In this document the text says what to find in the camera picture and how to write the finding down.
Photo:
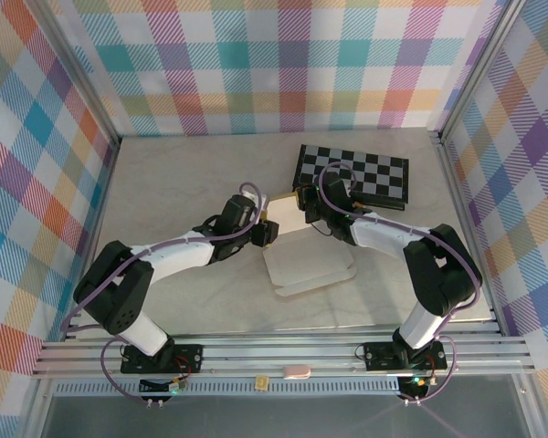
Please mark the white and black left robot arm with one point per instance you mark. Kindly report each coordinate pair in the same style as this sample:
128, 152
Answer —
178, 255

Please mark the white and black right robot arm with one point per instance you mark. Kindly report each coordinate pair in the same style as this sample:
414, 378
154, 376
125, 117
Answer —
379, 237

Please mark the small tan wooden block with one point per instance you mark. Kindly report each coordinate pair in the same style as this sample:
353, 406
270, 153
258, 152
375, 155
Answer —
361, 208

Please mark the black and grey checkerboard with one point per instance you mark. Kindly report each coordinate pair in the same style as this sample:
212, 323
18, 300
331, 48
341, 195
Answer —
374, 169

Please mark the pink oval eraser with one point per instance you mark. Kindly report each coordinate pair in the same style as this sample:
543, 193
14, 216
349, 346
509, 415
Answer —
297, 372

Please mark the small yellow square tag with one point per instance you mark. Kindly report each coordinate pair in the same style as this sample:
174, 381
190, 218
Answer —
262, 383

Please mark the small controller board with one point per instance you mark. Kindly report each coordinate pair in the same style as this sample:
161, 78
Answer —
164, 387
418, 383

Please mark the aluminium front rail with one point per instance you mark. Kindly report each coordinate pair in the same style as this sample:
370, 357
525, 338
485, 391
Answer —
256, 356

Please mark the aluminium side rail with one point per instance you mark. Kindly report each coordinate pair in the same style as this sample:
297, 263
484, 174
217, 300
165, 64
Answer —
93, 219
470, 228

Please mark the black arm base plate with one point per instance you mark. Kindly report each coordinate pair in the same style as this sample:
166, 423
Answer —
187, 358
379, 356

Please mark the aluminium corner post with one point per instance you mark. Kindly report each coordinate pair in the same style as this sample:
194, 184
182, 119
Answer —
78, 73
478, 68

